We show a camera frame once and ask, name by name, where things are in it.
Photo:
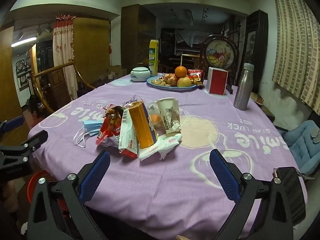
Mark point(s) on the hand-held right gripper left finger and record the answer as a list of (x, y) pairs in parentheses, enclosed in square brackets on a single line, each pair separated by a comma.
[(96, 175)]

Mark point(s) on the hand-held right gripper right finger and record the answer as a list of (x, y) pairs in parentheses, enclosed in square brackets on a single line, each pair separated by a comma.
[(223, 175)]

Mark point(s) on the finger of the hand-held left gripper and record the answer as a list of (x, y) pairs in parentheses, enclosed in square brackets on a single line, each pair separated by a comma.
[(12, 124), (37, 137)]

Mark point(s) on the red bin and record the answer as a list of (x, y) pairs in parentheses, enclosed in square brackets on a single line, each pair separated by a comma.
[(33, 182)]

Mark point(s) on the blue face mask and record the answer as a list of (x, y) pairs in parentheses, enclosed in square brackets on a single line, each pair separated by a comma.
[(91, 126)]

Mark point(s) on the red snack wrapper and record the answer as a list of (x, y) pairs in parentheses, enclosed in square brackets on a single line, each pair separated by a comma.
[(110, 127)]

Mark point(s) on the white red carton box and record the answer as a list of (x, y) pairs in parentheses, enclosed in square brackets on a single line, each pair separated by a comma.
[(127, 135)]

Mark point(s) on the orange carton box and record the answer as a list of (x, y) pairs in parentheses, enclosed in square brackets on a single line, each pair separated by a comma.
[(142, 125)]

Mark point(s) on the rose print paper napkin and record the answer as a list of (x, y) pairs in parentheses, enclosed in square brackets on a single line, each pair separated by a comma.
[(162, 142)]

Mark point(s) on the plastic cup with orange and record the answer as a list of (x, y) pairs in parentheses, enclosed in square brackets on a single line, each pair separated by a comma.
[(156, 118)]

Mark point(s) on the crushed paper cup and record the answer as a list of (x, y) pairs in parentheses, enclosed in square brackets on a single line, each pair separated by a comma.
[(167, 112)]

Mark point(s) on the purple printed tablecloth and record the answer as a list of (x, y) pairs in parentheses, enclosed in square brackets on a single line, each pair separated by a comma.
[(175, 192)]

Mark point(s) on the wooden armchair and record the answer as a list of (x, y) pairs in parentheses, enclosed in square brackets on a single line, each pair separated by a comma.
[(55, 69)]

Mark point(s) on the blue cushioned chair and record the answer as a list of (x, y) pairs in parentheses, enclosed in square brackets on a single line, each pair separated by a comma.
[(300, 145)]

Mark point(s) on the fluorescent tube light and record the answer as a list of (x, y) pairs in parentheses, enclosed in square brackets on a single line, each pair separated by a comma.
[(23, 41)]

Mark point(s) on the floral curtain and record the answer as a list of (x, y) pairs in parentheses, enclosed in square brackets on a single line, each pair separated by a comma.
[(63, 55)]

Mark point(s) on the steel bottle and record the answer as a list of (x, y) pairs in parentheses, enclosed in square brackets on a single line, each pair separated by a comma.
[(243, 90)]

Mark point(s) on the blue plate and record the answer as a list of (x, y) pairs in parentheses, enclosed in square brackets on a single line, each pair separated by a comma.
[(186, 88)]

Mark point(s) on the apple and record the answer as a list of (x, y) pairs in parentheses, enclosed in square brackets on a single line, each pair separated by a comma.
[(184, 82)]

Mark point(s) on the cardboard box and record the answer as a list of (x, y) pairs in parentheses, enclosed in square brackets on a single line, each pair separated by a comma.
[(117, 70)]

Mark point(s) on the red snack packet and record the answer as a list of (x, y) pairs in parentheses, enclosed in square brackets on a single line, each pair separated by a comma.
[(195, 74)]

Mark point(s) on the white ceramic pot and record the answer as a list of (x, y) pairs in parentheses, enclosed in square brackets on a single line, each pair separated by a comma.
[(140, 74)]

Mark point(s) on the wrapped pastry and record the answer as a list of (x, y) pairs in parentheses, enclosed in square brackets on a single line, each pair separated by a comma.
[(171, 78)]

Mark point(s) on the orange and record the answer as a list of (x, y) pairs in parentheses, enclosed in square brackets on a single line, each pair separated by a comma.
[(181, 71)]

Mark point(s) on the pile of cookies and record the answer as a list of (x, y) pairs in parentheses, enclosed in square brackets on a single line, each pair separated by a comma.
[(160, 82)]

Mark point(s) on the round decorative screen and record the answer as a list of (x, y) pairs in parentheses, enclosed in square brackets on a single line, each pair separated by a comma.
[(220, 55)]

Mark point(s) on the yellow green tall can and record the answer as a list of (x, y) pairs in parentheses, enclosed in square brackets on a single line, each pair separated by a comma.
[(153, 60)]

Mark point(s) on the dark framed painting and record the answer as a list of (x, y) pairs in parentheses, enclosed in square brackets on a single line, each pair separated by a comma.
[(251, 47)]

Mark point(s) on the tall dark wooden cabinet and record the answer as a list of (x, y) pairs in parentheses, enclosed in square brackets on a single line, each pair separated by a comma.
[(137, 37)]

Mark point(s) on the checked curtain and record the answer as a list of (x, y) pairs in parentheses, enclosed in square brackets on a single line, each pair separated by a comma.
[(292, 42)]

